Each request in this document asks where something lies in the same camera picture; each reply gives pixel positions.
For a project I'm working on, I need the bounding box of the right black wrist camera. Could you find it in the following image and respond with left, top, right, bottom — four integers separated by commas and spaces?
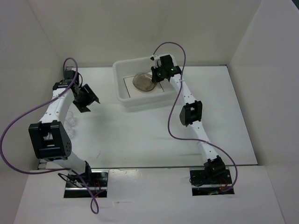
149, 54, 182, 77

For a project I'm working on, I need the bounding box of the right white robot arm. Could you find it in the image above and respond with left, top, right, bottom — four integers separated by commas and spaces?
151, 66, 226, 183

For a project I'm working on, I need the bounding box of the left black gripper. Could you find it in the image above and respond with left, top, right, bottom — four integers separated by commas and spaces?
72, 84, 99, 113

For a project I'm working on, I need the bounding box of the clear glass dish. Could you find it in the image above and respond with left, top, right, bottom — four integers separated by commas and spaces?
132, 72, 155, 92
133, 79, 157, 92

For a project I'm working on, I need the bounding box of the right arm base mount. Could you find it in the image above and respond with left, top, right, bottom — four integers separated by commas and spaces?
189, 167, 235, 196

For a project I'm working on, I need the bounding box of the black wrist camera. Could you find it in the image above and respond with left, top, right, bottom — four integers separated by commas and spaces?
149, 54, 182, 77
52, 70, 83, 90

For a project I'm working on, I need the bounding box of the square white black-rimmed plate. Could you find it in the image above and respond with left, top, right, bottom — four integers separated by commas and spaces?
123, 71, 172, 98

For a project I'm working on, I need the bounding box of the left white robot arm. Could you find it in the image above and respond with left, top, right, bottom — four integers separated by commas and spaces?
28, 82, 99, 187

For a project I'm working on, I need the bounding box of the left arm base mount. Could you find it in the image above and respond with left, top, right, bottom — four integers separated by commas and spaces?
58, 170, 108, 198

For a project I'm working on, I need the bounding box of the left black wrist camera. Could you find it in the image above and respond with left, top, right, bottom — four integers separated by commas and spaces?
52, 70, 83, 90

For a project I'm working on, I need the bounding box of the translucent white plastic bin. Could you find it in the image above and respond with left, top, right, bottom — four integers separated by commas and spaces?
113, 54, 183, 108

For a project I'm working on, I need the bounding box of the small clear glass cup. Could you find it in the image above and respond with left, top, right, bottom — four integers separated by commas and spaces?
64, 111, 77, 139

